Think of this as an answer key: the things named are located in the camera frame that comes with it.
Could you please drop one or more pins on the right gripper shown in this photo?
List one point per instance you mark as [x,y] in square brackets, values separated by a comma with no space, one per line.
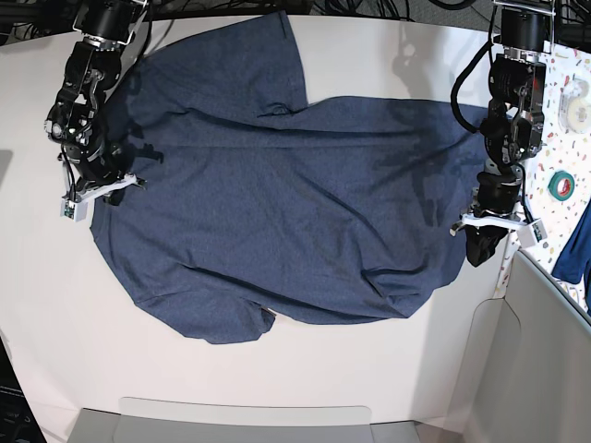
[101,168]

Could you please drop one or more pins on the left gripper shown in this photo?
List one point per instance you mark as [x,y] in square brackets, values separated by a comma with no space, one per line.
[496,196]

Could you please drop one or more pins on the dark blue printed t-shirt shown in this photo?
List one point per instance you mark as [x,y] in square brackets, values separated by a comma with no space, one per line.
[258,203]

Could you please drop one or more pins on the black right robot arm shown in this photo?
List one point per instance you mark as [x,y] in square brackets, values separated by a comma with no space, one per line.
[76,121]

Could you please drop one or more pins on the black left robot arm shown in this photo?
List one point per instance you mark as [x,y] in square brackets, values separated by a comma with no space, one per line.
[512,130]

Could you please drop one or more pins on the green tape roll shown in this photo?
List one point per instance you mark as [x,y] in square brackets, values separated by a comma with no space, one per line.
[561,186]

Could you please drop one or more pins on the terrazzo patterned side surface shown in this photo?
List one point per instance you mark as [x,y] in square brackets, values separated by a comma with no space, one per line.
[562,150]

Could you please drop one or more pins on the blue cloth at right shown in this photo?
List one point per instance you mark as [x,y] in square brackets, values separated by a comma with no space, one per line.
[573,263]

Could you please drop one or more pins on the clear tape dispenser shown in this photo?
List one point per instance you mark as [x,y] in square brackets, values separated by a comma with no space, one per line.
[574,107]

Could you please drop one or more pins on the grey front divider panel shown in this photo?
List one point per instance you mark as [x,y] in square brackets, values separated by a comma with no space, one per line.
[142,420]

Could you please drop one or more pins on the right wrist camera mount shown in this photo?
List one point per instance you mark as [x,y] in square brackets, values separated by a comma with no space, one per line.
[92,198]

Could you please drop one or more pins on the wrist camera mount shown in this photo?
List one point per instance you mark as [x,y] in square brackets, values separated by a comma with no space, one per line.
[92,198]
[529,233]

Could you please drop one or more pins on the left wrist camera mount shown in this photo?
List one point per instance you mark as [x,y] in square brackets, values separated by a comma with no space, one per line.
[529,233]

